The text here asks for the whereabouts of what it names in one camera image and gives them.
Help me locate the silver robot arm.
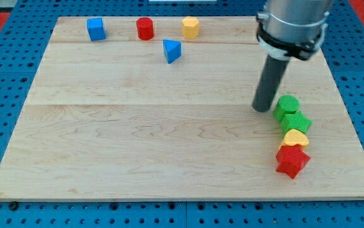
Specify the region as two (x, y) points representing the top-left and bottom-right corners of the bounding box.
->
(256, 0), (333, 61)

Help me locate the yellow hexagon block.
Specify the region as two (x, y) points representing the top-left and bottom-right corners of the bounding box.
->
(181, 16), (200, 39)

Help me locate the light wooden board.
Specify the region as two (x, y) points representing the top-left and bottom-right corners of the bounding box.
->
(0, 16), (364, 202)

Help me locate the blue triangle block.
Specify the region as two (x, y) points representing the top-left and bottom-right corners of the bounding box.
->
(162, 39), (181, 64)

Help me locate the red cylinder block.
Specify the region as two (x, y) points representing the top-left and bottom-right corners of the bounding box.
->
(136, 17), (154, 41)

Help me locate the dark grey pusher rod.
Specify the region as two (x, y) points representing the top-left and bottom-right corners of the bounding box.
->
(252, 55), (289, 112)

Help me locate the green cylinder block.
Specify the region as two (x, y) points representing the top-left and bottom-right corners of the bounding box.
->
(273, 95), (300, 122)

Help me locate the yellow heart block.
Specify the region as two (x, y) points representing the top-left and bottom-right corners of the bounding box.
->
(279, 129), (309, 148)

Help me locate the green star block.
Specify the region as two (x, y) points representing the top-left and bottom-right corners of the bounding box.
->
(280, 111), (313, 134)

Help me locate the red star block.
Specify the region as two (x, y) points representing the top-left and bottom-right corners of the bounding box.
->
(276, 144), (311, 179)

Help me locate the blue cube block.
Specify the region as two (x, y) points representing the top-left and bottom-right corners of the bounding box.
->
(86, 18), (106, 41)

